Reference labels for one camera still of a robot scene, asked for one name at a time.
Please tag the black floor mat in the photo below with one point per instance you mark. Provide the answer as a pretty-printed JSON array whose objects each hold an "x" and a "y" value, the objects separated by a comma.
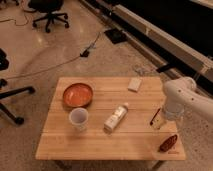
[{"x": 115, "y": 36}]

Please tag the wooden table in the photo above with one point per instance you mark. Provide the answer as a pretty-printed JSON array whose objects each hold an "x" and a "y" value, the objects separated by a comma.
[{"x": 118, "y": 127}]

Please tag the white plastic bottle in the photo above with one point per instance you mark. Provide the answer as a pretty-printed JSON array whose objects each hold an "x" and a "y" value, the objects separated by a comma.
[{"x": 119, "y": 113}]

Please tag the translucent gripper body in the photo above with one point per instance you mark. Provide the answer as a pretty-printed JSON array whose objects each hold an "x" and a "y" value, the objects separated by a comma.
[{"x": 161, "y": 124}]

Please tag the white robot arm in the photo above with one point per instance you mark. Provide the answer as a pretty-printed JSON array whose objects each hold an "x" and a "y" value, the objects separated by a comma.
[{"x": 180, "y": 94}]

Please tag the orange ceramic bowl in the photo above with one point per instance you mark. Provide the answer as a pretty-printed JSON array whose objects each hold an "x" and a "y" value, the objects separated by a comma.
[{"x": 77, "y": 95}]

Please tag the black office chair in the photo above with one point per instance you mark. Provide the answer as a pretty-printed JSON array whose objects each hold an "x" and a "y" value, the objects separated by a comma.
[{"x": 50, "y": 8}]

